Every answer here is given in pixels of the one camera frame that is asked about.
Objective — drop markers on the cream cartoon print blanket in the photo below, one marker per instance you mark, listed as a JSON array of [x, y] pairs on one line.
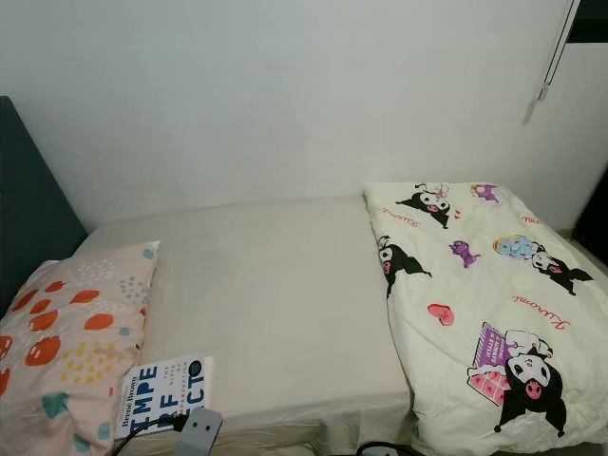
[[503, 304]]

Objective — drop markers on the dark window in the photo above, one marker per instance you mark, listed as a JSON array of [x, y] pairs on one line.
[[591, 19]]

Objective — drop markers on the black wardrobe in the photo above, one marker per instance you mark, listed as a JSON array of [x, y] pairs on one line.
[[594, 223]]

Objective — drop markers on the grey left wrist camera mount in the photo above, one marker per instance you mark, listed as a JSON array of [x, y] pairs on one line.
[[199, 432]]

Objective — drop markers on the pink pillow with orange patches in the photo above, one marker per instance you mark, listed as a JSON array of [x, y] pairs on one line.
[[76, 328]]

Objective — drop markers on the blue padded headboard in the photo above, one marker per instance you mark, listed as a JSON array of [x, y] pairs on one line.
[[38, 209]]

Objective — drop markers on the white blind wand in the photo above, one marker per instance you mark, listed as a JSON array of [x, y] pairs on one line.
[[559, 46]]

